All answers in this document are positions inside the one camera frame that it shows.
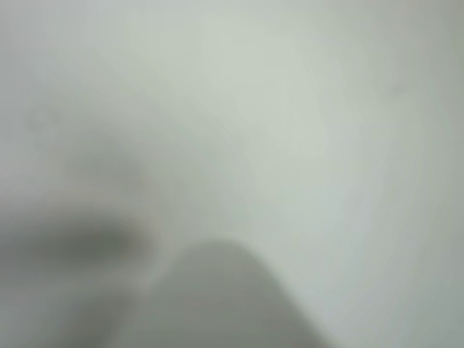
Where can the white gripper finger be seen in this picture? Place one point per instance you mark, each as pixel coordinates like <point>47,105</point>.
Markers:
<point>232,301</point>

